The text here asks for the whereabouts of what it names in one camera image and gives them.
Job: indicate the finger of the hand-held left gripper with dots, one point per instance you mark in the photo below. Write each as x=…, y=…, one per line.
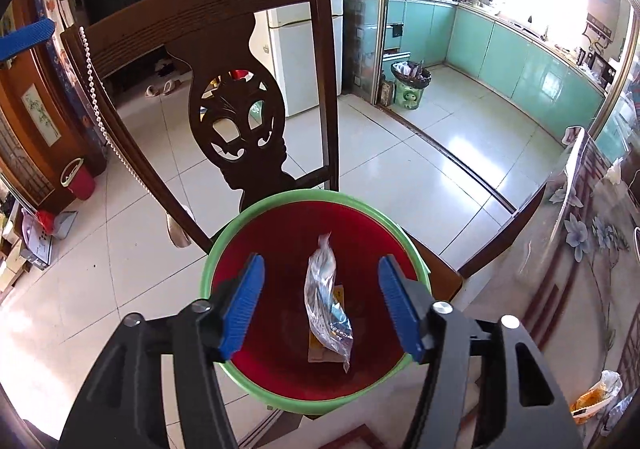
x=25, y=36

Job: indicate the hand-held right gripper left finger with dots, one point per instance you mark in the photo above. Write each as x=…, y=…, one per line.
x=244, y=309

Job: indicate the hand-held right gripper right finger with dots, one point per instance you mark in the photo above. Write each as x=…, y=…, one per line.
x=400, y=314

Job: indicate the red bin with green rim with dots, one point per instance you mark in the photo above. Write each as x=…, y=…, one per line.
x=280, y=249

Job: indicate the clear plastic wrapper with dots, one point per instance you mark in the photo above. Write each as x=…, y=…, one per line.
x=322, y=289

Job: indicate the yellow snack wrapper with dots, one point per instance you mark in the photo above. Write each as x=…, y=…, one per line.
x=319, y=354

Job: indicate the green cartoon trash bin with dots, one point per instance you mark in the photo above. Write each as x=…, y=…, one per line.
x=410, y=96

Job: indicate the cartoon printed banner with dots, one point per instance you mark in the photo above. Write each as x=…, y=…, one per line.
x=65, y=79

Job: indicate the bamboo picture panel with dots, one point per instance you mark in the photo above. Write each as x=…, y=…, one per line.
x=41, y=114

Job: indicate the beige slipper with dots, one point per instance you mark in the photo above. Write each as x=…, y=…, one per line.
x=152, y=91
x=170, y=87

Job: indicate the small red lidded bin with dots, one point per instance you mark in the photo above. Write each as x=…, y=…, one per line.
x=80, y=184

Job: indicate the dark wooden carved chair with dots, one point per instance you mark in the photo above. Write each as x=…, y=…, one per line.
x=200, y=14

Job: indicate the floral tablecloth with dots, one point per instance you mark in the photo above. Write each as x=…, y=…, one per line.
x=575, y=254

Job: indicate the grey dustpan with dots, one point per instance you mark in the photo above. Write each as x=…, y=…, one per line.
x=65, y=224

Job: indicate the orange snack wrapper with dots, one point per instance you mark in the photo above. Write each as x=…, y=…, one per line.
x=592, y=399

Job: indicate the white refrigerator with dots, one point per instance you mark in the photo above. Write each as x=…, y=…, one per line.
x=300, y=4

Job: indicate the teal kitchen cabinets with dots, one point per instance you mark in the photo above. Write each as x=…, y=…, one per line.
x=500, y=49

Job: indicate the glass sliding door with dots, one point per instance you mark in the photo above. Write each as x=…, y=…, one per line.
x=365, y=4

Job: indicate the black countertop appliance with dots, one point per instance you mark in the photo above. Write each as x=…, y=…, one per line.
x=600, y=65

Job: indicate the wall water heater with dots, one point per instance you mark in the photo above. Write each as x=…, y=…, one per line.
x=602, y=9

